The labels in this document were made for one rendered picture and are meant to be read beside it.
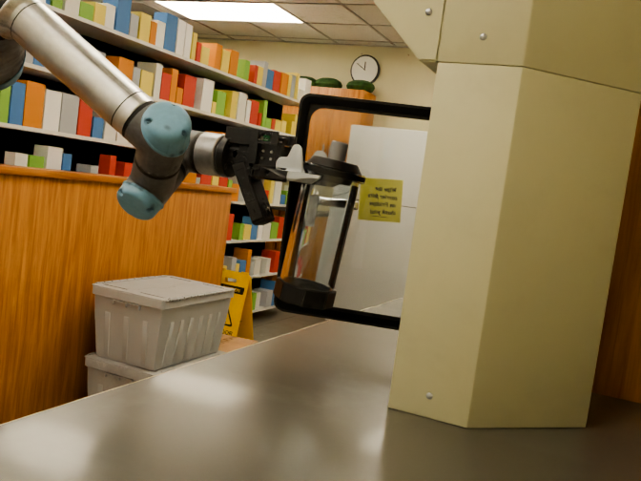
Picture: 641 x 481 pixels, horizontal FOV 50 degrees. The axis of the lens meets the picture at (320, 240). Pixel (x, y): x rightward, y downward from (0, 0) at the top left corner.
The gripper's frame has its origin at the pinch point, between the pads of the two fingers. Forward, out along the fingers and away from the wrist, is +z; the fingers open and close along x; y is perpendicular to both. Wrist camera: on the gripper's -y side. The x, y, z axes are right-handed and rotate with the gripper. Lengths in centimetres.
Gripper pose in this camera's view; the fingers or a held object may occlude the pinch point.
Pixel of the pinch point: (328, 183)
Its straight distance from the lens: 114.2
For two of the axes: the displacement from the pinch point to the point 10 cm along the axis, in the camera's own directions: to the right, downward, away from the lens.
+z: 9.1, 1.7, -3.9
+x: 4.0, -0.1, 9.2
